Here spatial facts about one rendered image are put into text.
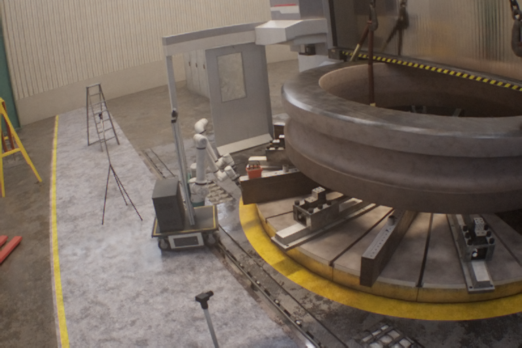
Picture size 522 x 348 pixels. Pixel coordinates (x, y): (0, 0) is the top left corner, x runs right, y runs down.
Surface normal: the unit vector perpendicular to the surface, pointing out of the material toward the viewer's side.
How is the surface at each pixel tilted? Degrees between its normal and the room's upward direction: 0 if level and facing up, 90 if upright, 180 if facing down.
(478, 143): 90
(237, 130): 90
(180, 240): 90
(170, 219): 90
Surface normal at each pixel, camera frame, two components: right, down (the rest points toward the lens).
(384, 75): 0.22, 0.35
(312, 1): 0.48, 0.29
